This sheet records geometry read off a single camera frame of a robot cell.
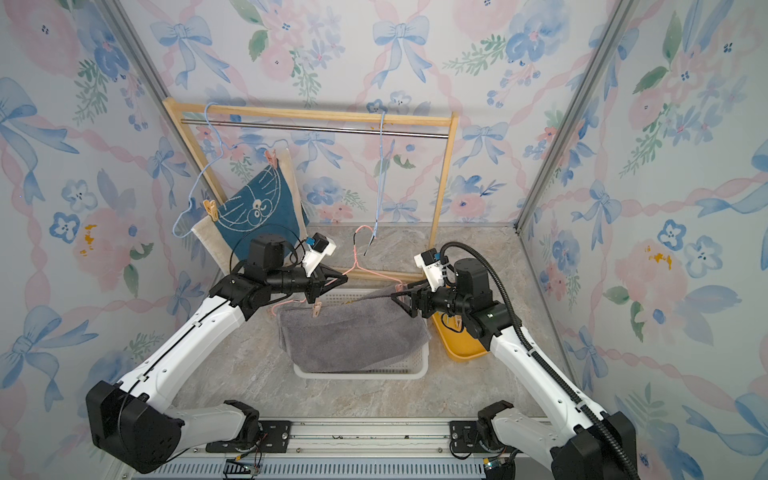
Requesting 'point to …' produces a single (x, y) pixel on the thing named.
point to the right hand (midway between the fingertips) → (403, 290)
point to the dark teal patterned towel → (262, 209)
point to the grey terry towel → (364, 331)
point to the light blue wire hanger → (382, 180)
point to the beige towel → (209, 234)
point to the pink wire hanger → (350, 269)
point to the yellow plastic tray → (461, 342)
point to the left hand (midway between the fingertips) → (345, 276)
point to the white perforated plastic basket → (413, 365)
